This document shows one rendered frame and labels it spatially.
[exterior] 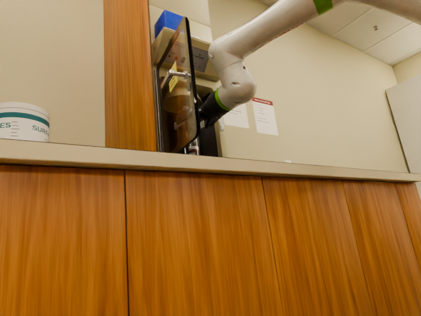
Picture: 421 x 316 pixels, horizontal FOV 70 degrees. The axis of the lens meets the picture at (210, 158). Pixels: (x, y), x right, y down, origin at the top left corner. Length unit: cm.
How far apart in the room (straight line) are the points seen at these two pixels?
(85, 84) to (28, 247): 108
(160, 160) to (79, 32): 115
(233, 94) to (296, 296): 66
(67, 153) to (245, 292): 57
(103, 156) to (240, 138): 137
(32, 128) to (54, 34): 95
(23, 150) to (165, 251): 37
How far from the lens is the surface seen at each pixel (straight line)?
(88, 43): 177
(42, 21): 178
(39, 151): 69
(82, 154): 70
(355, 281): 128
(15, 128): 85
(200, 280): 81
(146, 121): 103
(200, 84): 135
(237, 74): 101
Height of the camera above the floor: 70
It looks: 16 degrees up
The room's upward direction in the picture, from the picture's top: 6 degrees counter-clockwise
